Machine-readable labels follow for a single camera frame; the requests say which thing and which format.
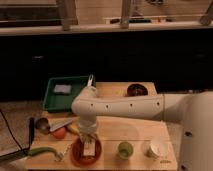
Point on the green handled peeler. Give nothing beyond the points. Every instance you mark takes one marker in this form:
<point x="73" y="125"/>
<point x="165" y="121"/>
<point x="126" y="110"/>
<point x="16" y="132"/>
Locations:
<point x="39" y="150"/>

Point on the green cup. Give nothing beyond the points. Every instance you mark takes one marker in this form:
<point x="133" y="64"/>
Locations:
<point x="125" y="150"/>

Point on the dark brown bowl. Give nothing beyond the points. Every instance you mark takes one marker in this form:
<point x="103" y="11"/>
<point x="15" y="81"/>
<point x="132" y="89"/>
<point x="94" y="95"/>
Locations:
<point x="136" y="90"/>

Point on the grey sponge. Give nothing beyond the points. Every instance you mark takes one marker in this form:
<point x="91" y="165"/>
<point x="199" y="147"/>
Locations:
<point x="62" y="89"/>

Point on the white cup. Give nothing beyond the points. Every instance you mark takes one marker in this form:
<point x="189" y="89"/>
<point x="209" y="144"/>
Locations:
<point x="157" y="148"/>

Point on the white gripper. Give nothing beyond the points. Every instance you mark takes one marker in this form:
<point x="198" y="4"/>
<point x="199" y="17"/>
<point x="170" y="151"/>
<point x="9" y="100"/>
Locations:
<point x="88" y="127"/>

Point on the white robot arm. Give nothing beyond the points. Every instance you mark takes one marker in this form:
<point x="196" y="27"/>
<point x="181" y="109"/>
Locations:
<point x="193" y="111"/>

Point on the white eraser block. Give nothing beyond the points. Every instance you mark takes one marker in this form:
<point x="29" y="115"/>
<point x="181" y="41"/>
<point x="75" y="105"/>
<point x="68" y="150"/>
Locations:
<point x="89" y="149"/>

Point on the green tray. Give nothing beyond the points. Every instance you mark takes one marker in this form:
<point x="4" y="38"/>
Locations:
<point x="54" y="103"/>

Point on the yellow banana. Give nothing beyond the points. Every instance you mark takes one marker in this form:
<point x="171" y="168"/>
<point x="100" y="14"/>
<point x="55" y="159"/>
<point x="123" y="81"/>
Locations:
<point x="72" y="128"/>

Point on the white handled brush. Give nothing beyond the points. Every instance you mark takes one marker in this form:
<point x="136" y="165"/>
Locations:
<point x="90" y="80"/>

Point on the orange fruit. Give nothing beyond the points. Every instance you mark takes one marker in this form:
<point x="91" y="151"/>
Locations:
<point x="59" y="133"/>

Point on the wooden board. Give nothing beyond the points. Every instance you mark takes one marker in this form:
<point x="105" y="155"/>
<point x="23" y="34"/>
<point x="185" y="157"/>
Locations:
<point x="111" y="131"/>

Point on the metal measuring scoop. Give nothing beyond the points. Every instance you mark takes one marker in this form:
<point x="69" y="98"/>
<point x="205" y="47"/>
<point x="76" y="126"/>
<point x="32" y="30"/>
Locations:
<point x="42" y="125"/>

